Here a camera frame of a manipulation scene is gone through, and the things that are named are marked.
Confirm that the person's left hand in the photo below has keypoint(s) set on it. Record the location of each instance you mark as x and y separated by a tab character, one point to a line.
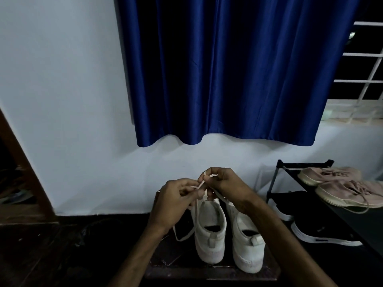
170	206

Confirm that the person's right hand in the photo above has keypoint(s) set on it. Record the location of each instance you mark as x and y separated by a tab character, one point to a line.
233	185

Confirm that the white shoelace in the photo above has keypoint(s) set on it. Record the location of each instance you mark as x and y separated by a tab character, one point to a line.
196	212

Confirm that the person's left forearm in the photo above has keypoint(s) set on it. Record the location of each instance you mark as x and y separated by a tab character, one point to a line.
134	260

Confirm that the person's right forearm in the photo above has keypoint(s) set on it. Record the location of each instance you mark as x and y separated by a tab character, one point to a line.
290	248

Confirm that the dark brown plastic stool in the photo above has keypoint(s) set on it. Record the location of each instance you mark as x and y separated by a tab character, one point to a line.
167	254

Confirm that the black sneaker white sole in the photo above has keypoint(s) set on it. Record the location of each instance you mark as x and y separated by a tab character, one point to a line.
317	239
279	215

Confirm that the pink sneaker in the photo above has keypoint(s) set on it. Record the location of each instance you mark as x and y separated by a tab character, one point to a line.
338	194
317	176

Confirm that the blue curtain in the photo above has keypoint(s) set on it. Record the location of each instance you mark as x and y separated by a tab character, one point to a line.
239	62

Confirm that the black shoe rack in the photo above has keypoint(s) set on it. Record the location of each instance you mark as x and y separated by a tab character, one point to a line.
359	230

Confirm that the white window grille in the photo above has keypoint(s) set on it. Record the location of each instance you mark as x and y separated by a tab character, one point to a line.
359	110

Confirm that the grey slipper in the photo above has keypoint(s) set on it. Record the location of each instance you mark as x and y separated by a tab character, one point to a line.
16	198

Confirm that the brown wooden door frame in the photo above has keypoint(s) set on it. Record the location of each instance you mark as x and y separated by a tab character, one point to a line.
33	188

